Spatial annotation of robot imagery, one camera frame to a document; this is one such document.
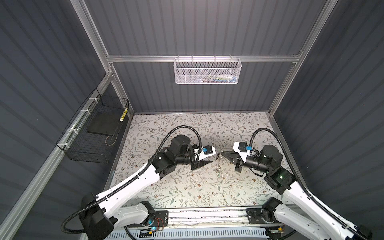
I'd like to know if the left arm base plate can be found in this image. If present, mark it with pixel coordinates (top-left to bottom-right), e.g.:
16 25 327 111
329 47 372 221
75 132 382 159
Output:
128 210 169 228

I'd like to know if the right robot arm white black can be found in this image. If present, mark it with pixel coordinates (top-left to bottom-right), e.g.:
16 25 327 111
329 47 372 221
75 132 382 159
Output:
221 142 373 240

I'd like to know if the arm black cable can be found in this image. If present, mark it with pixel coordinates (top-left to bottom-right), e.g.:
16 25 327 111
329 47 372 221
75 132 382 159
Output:
248 127 370 240
60 124 203 240

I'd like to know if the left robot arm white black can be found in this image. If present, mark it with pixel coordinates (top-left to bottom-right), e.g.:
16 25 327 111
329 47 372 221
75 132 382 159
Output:
79 135 216 240

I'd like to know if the black wire basket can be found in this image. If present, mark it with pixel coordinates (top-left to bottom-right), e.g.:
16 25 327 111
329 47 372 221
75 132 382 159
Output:
57 90 130 164

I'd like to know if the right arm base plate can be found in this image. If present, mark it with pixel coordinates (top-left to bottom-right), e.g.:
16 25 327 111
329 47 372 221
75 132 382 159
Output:
246 208 285 226

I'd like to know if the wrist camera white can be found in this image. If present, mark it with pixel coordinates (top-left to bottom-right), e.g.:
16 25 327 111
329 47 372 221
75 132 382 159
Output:
233 142 253 163
193 146 217 161

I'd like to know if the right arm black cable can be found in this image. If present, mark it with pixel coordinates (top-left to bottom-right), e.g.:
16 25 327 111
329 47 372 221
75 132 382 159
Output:
248 127 370 240

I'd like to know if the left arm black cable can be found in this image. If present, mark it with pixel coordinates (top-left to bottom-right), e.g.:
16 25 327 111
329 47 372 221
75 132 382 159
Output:
60 124 203 240

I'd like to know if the floral table mat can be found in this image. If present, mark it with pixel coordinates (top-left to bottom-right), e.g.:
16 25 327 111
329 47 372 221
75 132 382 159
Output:
112 113 279 209

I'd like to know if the yellow marker in basket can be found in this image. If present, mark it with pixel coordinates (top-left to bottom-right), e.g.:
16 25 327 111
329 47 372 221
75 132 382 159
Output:
119 108 129 122

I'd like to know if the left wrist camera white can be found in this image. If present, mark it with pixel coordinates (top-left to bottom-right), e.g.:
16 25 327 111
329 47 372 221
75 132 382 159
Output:
193 146 217 161

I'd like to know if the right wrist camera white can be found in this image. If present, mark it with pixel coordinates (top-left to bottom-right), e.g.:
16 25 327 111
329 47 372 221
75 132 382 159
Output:
233 142 253 163

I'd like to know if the aluminium mounting rail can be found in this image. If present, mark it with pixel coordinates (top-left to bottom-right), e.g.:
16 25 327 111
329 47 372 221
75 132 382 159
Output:
105 203 321 232

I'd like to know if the white wire mesh basket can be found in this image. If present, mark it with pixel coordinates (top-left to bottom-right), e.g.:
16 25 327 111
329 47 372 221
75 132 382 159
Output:
173 57 242 85

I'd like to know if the black pad in basket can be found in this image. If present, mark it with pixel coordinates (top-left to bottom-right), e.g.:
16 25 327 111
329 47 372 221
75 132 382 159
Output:
87 113 122 137

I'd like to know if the white slotted cable duct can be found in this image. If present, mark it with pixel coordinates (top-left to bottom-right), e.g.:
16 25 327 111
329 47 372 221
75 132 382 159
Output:
104 227 268 240

